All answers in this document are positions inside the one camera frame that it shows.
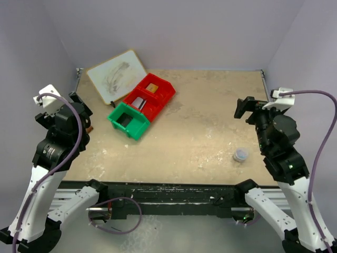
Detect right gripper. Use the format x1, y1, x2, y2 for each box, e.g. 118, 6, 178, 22
234, 95, 285, 151

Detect green plastic bin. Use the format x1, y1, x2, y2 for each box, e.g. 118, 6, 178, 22
107, 102, 150, 141

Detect red plastic bin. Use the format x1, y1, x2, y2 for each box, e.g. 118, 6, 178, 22
123, 87, 164, 122
136, 73, 176, 105

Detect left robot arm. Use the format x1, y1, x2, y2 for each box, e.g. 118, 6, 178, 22
1, 84, 108, 252

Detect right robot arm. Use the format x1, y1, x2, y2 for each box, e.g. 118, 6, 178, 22
234, 96, 336, 252

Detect white magnetic stripe cards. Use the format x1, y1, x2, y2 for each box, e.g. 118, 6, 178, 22
131, 97, 146, 110

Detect gold VIP card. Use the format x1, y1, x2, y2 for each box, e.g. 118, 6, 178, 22
146, 83, 158, 93

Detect small whiteboard on stand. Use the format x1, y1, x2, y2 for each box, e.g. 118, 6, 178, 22
86, 50, 147, 105

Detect small clear round container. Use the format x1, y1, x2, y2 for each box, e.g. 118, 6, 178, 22
233, 148, 249, 163

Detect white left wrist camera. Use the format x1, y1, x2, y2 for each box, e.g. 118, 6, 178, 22
33, 84, 64, 115

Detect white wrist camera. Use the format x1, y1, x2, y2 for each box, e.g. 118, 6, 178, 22
33, 84, 64, 115
262, 87, 295, 111

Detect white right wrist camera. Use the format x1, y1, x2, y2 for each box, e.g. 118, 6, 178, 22
262, 87, 295, 111

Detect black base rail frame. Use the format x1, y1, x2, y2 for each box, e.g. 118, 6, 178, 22
52, 180, 280, 219

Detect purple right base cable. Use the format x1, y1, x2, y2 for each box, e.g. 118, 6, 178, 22
235, 210, 263, 227

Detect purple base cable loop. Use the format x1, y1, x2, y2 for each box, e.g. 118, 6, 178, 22
87, 197, 143, 235

